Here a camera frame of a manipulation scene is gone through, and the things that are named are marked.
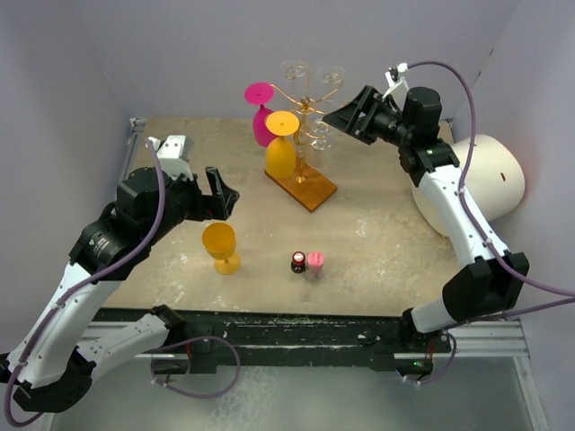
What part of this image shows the yellow wine glass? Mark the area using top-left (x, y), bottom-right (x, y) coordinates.
top-left (201, 222), bottom-right (241, 275)
top-left (265, 110), bottom-right (300, 179)

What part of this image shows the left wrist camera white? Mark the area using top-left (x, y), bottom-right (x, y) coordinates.
top-left (146, 135), bottom-right (194, 181)

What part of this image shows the pink wine glass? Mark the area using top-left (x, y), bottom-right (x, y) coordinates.
top-left (243, 82), bottom-right (276, 147)

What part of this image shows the black base frame bar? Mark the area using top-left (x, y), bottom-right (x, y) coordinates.
top-left (102, 304), bottom-right (455, 374)

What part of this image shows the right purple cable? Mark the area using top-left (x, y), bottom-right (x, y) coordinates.
top-left (406, 61), bottom-right (575, 324)

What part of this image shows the white cylindrical container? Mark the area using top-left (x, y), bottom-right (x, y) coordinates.
top-left (411, 134), bottom-right (526, 237)

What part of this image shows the gold wire wine glass rack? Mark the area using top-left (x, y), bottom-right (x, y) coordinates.
top-left (264, 68), bottom-right (343, 213)

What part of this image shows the clear wine glass back left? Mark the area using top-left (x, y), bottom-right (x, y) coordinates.
top-left (280, 59), bottom-right (309, 99)

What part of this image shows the clear wine glass front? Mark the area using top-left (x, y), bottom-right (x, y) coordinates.
top-left (305, 119), bottom-right (332, 170)

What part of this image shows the clear wine glass back right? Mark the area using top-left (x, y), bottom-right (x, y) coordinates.
top-left (317, 65), bottom-right (345, 94)

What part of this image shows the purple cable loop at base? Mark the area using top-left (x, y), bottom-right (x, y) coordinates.
top-left (150, 335), bottom-right (243, 400)

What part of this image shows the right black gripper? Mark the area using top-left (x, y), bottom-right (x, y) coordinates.
top-left (323, 84), bottom-right (413, 147)

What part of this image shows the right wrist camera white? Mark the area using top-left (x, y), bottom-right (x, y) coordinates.
top-left (383, 62), bottom-right (409, 103)

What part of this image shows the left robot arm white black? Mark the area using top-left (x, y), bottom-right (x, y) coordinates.
top-left (1, 167), bottom-right (240, 415)

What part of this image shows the pink capped shaker bottle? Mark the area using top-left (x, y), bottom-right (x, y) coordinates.
top-left (305, 251), bottom-right (324, 281)

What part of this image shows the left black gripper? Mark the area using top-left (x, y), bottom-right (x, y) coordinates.
top-left (143, 166), bottom-right (237, 246)

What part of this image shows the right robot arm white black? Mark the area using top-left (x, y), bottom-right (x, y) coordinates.
top-left (323, 86), bottom-right (529, 351)

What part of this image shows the clear wine glass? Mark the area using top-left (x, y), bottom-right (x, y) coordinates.
top-left (280, 59), bottom-right (309, 99)
top-left (305, 119), bottom-right (332, 170)
top-left (317, 65), bottom-right (345, 94)

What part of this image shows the dark red capped bottle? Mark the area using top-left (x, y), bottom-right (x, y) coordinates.
top-left (290, 251), bottom-right (306, 274)

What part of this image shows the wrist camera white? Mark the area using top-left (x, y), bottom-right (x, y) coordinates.
top-left (383, 62), bottom-right (409, 103)
top-left (146, 135), bottom-right (194, 181)

